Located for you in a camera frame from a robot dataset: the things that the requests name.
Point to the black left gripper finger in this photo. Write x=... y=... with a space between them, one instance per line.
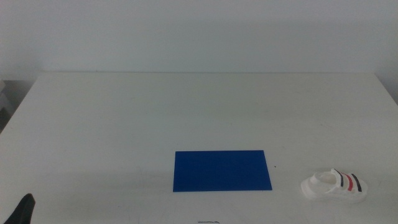
x=23 y=211

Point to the blue rectangular mat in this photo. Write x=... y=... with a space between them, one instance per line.
x=220 y=171

